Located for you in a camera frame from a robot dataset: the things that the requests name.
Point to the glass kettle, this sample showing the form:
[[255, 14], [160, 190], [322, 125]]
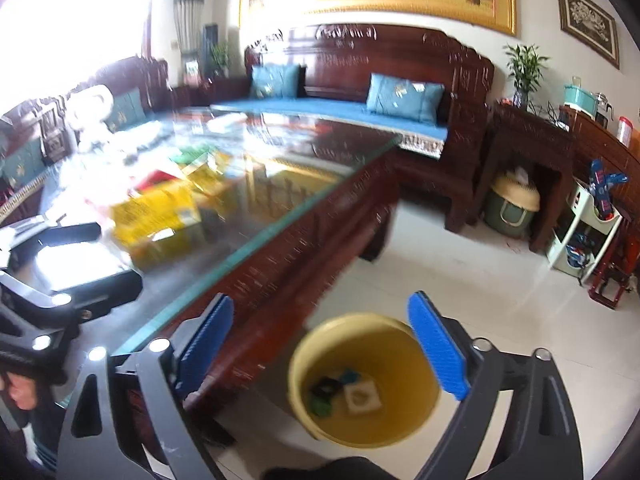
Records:
[[602, 112]]

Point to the teal kitchen appliance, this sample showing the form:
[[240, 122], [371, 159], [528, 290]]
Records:
[[580, 100]]

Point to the small green potted plant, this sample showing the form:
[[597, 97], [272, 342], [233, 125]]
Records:
[[220, 57]]

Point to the wooden sideboard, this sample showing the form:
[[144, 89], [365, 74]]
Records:
[[600, 150]]

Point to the window with wooden frame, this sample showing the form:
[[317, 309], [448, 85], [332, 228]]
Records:
[[75, 20]]

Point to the wooden coffee table glass top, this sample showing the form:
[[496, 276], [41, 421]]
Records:
[[280, 280]]

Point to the dark tower speaker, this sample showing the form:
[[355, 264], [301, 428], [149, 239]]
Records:
[[210, 50]]

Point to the blue embroidered pillow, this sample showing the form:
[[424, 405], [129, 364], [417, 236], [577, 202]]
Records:
[[275, 82], [405, 97]]

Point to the small yellow snack packet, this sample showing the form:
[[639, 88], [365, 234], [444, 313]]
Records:
[[210, 175]]

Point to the yellow plastic bin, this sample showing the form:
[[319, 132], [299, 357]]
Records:
[[350, 335]]

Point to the black wrapper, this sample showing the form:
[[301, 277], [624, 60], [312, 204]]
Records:
[[325, 389]]

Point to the white square wrapper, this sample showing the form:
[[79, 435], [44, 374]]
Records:
[[361, 396]]

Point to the green basket with yellow lid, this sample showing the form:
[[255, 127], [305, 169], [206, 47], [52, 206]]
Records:
[[510, 210]]

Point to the red capped jar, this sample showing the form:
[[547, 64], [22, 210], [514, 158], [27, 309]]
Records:
[[625, 131]]

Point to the teal armchair cushion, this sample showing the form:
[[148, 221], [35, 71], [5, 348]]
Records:
[[127, 110]]

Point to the patterned curtain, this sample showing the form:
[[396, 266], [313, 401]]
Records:
[[190, 5]]

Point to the white robot toy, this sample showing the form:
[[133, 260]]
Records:
[[92, 105]]

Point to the dark carved wooden sofa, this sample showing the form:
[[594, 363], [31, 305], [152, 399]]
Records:
[[350, 55]]

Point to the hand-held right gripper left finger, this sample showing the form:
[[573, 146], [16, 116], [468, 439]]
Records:
[[207, 347]]

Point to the small photo frame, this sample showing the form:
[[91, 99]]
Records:
[[192, 72]]

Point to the dark wooden side table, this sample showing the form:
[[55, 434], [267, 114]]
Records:
[[530, 130]]

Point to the bamboo plant in patterned vase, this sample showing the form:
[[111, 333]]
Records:
[[524, 67]]

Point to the small red stool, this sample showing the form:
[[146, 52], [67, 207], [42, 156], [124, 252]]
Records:
[[607, 285]]

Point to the white storage rack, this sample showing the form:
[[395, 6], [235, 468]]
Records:
[[565, 255]]

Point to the large yellow snack packet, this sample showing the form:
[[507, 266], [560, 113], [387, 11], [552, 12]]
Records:
[[150, 215]]

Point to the person's left hand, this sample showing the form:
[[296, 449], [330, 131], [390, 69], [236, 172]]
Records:
[[20, 392]]

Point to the dark carved wooden armchair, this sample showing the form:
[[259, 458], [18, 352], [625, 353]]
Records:
[[50, 125]]

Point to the small dark framed picture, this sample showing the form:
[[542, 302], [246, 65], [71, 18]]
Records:
[[587, 22]]

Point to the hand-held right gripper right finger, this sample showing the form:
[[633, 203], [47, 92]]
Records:
[[440, 355]]

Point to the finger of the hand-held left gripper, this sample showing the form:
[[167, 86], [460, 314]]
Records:
[[100, 290], [70, 232]]

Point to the wooden corner table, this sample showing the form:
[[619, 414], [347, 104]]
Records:
[[220, 91]]

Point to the blue sofa seat cushion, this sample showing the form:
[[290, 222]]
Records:
[[320, 110]]

